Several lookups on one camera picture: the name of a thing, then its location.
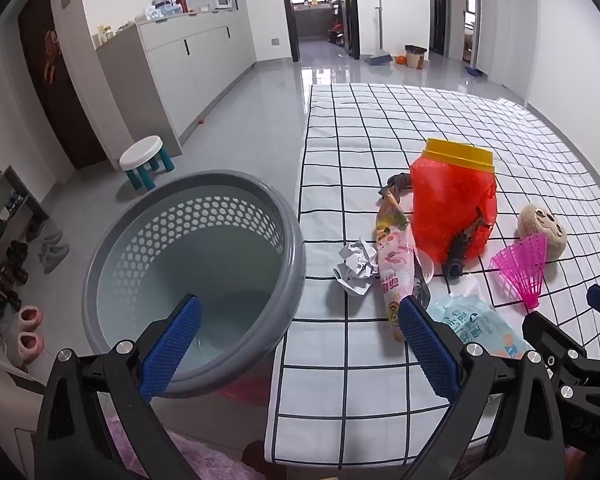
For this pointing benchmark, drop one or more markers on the red door decoration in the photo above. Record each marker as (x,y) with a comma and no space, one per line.
(51,55)

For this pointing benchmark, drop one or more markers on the red ride-on toy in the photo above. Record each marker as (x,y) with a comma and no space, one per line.
(337,30)

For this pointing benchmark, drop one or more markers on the dark brown door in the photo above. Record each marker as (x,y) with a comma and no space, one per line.
(65,110)

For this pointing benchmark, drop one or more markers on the long pink snack packet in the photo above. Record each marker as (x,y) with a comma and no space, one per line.
(395,270)

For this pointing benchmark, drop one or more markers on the grey shoe rack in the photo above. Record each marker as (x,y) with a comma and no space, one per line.
(10,195)

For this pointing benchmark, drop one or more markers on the light blue wipes packet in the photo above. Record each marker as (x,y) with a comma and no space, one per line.
(475,320)

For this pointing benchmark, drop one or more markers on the pile of blue packets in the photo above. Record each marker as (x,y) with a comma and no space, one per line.
(161,11)

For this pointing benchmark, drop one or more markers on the dark toy animal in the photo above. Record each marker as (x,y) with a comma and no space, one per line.
(455,260)

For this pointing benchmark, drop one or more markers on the row of dark shoes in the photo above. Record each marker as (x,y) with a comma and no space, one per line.
(15,255)

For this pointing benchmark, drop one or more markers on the broom with blue dustpan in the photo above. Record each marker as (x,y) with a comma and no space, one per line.
(378,59)

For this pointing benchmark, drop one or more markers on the pink folding fan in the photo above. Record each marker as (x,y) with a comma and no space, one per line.
(522,265)

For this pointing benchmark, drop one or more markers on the white stool with teal legs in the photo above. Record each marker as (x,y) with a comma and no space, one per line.
(140,150)

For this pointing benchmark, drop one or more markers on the white paper ball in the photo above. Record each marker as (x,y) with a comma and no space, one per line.
(355,265)

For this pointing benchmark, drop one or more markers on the small blue dustpan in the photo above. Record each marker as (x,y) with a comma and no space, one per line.
(473,72)

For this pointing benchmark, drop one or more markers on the round plastic lid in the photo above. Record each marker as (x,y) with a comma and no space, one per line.
(426,266)

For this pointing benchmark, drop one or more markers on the yellow-lidded plastic jar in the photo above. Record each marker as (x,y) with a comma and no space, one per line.
(457,152)

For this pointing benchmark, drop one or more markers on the red thermos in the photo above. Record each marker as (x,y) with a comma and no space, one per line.
(182,4)

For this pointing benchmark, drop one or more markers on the long grey cabinet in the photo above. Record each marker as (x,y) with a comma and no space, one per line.
(180,75)

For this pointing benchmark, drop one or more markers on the pink slipper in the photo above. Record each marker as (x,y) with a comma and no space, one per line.
(30,347)
(31,317)

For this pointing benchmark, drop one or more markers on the grey slipper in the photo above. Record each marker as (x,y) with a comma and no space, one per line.
(55,260)
(51,242)

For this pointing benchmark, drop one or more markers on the grey perforated plastic basket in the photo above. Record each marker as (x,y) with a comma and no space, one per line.
(130,260)

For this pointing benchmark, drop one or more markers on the white black-checked cloth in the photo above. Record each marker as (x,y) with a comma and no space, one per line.
(360,120)

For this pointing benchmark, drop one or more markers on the wicker waste bin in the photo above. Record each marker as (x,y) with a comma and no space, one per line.
(414,57)

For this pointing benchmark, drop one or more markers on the beige plush toy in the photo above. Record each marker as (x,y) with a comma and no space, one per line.
(540,222)

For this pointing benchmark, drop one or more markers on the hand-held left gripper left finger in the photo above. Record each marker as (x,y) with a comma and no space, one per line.
(175,345)

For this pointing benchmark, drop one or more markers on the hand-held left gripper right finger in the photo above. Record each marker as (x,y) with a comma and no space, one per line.
(427,350)

